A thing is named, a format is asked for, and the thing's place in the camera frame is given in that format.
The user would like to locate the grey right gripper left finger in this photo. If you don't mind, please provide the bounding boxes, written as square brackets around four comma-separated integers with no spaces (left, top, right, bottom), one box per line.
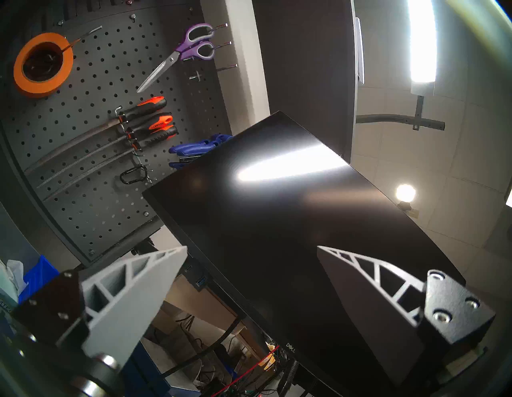
[12,245,188,397]

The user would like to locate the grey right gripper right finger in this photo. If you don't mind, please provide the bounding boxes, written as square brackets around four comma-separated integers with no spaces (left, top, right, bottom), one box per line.
[317,245,496,397]

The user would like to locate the green tissue box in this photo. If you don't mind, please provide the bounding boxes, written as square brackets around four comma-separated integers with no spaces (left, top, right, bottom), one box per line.
[0,259,29,311]

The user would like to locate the dark blue case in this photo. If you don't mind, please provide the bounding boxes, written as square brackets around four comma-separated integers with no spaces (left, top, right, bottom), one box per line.
[120,340,173,397]

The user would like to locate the blue plastic bin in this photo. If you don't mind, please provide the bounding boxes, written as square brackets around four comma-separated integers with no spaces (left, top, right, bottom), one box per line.
[18,255,61,305]

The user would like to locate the dark perforated pegboard panel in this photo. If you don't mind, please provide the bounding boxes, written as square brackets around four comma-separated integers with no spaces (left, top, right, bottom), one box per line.
[0,0,237,265]

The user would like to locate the round ceiling lamp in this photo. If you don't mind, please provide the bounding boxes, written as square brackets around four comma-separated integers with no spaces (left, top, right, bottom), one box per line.
[395,183,416,209]

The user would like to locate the black computer monitor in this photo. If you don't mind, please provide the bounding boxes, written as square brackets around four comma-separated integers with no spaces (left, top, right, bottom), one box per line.
[142,111,467,397]

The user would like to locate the black carabiner hook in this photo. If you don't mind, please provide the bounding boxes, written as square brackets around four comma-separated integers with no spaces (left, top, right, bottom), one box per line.
[120,164,155,186]

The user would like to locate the blue spring clamps hanging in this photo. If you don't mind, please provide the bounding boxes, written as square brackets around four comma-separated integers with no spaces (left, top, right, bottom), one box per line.
[168,134,233,169]

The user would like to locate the orange tape roll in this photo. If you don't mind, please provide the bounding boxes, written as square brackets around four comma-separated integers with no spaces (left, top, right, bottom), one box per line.
[13,32,75,99]

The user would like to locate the dark tall door panel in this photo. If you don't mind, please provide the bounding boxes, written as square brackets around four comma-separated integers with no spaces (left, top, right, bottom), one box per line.
[251,0,357,164]

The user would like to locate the long ceiling strip light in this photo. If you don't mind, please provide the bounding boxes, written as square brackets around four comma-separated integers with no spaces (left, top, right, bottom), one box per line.
[406,0,437,96]

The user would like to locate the black monitor mount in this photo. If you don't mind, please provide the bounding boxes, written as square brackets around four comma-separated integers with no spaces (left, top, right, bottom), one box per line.
[130,226,165,257]

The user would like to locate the thick black cable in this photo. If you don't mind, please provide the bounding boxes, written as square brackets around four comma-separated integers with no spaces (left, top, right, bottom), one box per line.
[160,316,245,379]

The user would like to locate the thin red cable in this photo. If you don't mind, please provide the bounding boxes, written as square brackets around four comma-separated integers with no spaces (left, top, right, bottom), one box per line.
[226,345,280,397]

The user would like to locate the orange handled file bottom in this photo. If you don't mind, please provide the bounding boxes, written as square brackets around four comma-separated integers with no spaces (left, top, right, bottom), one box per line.
[42,125,178,201]

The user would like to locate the orange handled file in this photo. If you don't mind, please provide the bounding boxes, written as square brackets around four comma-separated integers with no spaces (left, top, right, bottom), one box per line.
[42,125,178,201]
[37,114,174,188]
[24,96,168,173]

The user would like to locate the orange handled file middle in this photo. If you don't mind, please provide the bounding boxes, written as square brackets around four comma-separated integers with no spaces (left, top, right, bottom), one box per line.
[37,114,174,188]

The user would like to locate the orange handled file top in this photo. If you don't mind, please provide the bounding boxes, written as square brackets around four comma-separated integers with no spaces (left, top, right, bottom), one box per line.
[24,96,168,173]

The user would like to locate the purple-handled scissors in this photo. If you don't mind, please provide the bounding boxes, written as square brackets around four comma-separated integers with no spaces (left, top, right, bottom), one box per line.
[136,23,229,93]

